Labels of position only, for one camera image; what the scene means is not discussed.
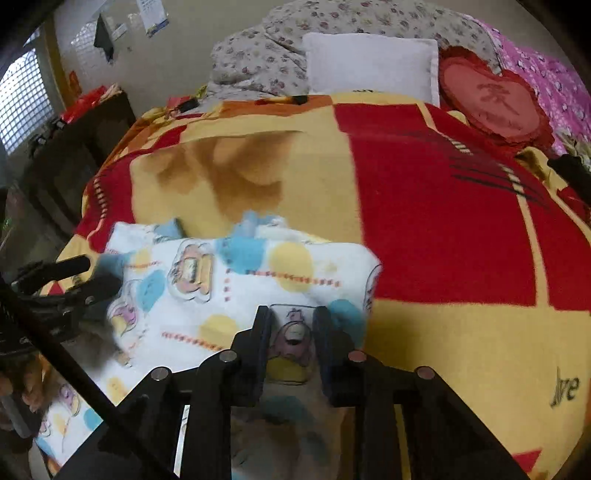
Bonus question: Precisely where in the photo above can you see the black cable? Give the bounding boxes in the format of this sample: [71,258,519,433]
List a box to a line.
[0,276,180,480]

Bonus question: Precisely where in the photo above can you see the person's left hand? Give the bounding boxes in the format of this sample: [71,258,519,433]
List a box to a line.
[0,357,47,416]

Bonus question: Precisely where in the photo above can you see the black cloth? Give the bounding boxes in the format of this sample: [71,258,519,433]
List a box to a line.
[547,154,591,207]

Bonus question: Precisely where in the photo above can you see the red bag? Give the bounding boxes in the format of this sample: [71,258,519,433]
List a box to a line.
[59,85,122,124]

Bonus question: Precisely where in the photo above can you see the dark wooden cabinet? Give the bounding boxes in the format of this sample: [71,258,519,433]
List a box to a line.
[23,90,138,227]

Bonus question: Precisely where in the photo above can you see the grey floral quilt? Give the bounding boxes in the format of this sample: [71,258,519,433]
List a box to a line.
[205,0,504,100]

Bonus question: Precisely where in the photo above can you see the red heart cushion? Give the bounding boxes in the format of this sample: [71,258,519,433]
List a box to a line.
[436,45,557,160]

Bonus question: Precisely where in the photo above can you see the window with grid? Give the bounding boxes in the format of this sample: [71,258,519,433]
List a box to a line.
[0,48,55,155]

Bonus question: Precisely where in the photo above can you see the pink printed bedding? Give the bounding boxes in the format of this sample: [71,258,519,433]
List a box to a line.
[475,18,591,158]

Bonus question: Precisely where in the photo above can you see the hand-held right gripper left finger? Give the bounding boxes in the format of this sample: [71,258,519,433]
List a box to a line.
[55,306,271,480]

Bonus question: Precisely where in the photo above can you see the red and yellow printed blanket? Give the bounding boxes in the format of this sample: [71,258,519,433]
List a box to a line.
[44,92,591,480]

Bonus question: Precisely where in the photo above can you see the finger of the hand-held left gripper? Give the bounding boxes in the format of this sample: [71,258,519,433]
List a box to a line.
[11,255,92,292]
[28,274,123,320]

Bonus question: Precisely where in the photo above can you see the white cartoon print baby garment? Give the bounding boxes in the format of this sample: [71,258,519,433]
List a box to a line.
[34,210,384,480]

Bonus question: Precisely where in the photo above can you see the dark hanging cloth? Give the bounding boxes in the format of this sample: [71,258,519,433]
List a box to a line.
[93,14,116,64]

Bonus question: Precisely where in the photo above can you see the white pillow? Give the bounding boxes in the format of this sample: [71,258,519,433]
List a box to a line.
[302,32,441,107]

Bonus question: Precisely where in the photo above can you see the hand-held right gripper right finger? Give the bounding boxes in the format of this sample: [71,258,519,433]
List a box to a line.
[313,306,532,480]

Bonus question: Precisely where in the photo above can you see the wall calendar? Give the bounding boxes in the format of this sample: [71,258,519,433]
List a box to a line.
[136,0,170,38]

